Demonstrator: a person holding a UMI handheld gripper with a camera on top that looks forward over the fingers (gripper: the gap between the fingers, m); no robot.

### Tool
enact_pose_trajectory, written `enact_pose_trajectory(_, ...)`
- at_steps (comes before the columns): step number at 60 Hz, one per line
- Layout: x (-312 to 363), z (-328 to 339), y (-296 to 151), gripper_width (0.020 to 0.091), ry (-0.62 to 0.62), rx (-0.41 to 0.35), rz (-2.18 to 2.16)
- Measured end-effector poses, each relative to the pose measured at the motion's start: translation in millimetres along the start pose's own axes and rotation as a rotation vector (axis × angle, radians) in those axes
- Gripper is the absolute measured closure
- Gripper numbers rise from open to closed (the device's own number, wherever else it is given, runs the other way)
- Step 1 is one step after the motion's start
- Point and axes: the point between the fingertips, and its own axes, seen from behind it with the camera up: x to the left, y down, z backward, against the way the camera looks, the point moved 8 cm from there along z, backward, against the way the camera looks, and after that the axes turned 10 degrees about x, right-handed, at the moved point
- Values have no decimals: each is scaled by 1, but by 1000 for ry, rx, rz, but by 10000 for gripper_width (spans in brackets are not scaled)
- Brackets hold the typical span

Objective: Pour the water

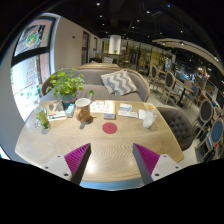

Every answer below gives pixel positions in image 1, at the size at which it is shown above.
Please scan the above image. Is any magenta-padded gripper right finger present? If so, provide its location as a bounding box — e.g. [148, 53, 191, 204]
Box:
[132, 143, 184, 186]

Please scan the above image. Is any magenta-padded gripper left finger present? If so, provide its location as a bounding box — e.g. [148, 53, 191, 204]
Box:
[42, 143, 92, 186]

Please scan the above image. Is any green tea plastic bottle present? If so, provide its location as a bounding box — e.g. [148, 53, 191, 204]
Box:
[34, 99, 52, 132]

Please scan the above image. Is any clear plastic cup with straw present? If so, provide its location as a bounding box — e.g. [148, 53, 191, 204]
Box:
[142, 105, 158, 130]

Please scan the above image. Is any dark tufted armchair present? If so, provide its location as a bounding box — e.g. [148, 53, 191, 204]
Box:
[156, 106, 198, 152]

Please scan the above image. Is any white paper napkin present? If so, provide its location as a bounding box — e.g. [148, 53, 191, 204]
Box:
[137, 108, 147, 121]

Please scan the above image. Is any white paper leaflet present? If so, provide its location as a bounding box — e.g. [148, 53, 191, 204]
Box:
[46, 111, 67, 122]

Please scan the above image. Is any flat round red coaster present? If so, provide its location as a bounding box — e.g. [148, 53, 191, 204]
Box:
[102, 122, 118, 135]

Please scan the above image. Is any brown ceramic mug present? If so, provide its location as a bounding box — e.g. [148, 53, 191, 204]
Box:
[74, 97, 92, 123]

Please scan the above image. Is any small blue box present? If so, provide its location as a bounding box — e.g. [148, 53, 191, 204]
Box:
[65, 103, 76, 118]

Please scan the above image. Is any white printed paper card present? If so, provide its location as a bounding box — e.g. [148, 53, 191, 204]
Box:
[117, 109, 139, 120]

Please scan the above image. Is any small sticker card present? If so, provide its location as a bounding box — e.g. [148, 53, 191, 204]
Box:
[33, 118, 42, 130]

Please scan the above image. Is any yellow table card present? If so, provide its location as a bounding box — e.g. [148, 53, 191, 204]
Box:
[143, 102, 156, 111]

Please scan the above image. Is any brown menu holder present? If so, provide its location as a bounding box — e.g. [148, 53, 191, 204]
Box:
[45, 100, 65, 117]

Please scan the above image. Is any small blue white pack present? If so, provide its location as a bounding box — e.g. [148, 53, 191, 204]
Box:
[119, 102, 134, 112]

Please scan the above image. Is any white box with orange edge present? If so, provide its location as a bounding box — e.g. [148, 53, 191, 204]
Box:
[103, 99, 117, 120]

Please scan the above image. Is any green potted plant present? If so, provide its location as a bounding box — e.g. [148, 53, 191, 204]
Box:
[45, 67, 96, 108]

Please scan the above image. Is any grey white chevron pillow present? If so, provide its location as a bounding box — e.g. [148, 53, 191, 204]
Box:
[100, 69, 139, 97]

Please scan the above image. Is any group of dining chairs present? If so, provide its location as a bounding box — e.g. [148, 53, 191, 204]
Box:
[146, 63, 224, 158]

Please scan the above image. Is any grey curved sofa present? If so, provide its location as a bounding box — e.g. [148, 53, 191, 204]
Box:
[40, 67, 151, 103]

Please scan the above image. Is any group of ceiling lights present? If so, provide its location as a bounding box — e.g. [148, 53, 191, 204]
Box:
[94, 1, 221, 63]

